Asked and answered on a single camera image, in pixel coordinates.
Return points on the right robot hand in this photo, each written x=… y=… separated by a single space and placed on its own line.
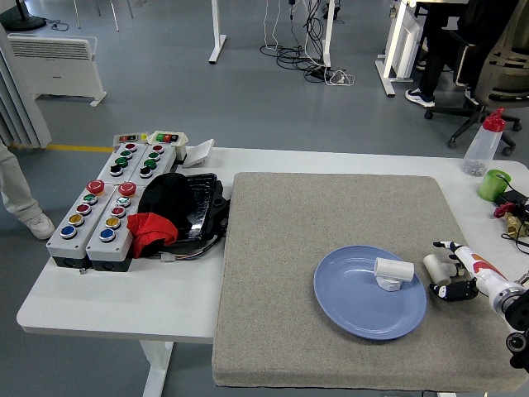
x=475 y=264

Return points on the small white threaded pipe tee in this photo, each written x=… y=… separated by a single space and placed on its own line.
x=432 y=266

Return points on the large white pipe tee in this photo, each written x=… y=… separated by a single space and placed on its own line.
x=392 y=269

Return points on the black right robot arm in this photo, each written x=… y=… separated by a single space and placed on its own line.
x=518 y=316

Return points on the blue plate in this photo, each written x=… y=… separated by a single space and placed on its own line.
x=355 y=306

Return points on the black power adapter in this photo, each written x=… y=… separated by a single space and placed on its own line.
x=514 y=197

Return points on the green cup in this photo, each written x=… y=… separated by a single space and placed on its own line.
x=492 y=186

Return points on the clear squeeze bottle red cap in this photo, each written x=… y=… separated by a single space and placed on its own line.
x=481 y=149

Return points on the grey-brown mat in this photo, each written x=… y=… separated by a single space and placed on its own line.
x=289 y=269

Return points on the black office chair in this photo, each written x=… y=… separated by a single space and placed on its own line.
x=506 y=70

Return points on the seated person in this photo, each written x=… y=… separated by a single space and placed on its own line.
x=438 y=54

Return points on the white power strip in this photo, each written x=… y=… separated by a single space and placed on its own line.
x=341 y=77

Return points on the white desk with panel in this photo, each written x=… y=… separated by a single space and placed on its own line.
x=398 y=41

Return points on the black plastic tray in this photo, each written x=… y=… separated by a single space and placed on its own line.
x=202 y=207

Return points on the black cloth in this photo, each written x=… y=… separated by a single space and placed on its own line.
x=165 y=194

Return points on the red cloth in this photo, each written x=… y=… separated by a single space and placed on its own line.
x=151 y=231

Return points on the grey four-button control box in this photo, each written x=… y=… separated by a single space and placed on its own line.
x=163 y=163
x=108 y=163

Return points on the white table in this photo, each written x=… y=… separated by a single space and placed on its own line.
x=124 y=297

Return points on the grey emergency-stop button box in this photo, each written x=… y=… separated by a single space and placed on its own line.
x=120 y=244
x=58 y=244

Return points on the white panel heater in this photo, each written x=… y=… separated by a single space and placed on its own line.
x=53 y=70

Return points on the standing person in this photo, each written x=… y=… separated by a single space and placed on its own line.
x=16 y=190

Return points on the white ribbed partition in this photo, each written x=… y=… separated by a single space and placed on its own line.
x=20 y=111

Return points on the black round stand base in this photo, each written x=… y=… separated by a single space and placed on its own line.
x=25 y=20

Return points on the white wall switch plate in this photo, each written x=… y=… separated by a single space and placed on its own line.
x=198 y=154

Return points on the white red-green switch box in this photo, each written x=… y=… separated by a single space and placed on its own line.
x=167 y=138

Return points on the white desk frame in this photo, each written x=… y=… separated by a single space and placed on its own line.
x=217 y=37

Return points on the grey flat switch panel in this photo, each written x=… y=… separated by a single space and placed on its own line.
x=129 y=138

